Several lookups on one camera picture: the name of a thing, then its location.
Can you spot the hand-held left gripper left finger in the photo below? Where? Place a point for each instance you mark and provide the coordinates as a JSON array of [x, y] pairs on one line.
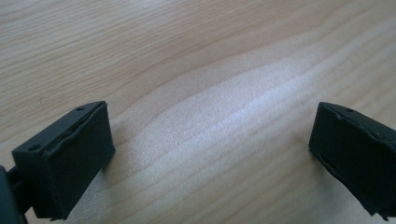
[[71, 155]]

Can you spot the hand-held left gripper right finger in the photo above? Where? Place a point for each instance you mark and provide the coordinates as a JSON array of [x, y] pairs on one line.
[[355, 155]]

